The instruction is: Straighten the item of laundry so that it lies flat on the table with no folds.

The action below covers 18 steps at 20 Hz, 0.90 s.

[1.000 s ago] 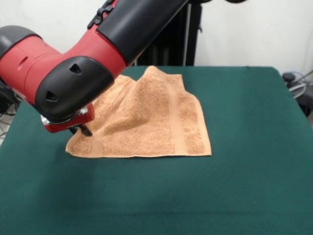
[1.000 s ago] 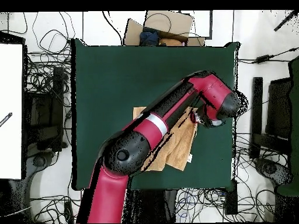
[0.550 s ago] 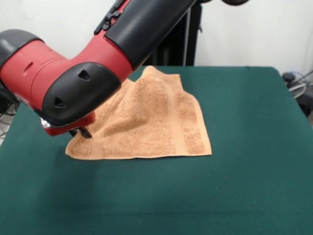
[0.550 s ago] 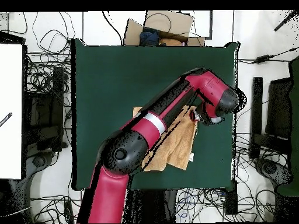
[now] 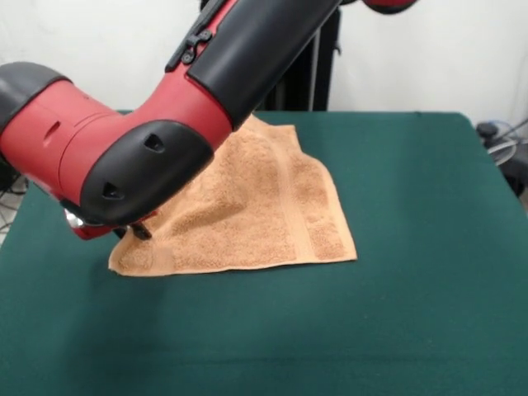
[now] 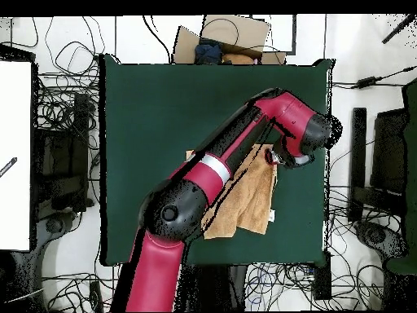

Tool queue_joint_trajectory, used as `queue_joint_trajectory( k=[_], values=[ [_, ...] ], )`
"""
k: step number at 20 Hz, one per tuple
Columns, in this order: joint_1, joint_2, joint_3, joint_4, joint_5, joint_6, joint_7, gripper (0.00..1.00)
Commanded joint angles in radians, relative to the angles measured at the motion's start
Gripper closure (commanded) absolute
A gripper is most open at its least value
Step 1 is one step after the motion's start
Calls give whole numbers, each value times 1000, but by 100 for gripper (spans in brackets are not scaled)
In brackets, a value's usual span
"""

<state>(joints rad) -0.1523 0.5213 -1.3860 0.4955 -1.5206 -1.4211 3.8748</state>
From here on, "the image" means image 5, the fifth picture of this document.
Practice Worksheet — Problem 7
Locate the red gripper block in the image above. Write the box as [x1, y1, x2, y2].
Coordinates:
[72, 210, 158, 242]

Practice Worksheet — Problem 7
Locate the tan terry towel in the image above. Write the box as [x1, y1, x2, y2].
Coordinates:
[108, 115, 358, 278]

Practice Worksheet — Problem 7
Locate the dark green table cloth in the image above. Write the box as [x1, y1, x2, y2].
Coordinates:
[0, 110, 528, 396]

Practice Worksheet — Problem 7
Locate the black cable tangle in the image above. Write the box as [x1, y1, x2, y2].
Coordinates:
[0, 156, 30, 232]
[478, 119, 528, 166]

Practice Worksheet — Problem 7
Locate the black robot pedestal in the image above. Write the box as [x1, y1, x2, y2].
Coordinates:
[259, 7, 343, 112]

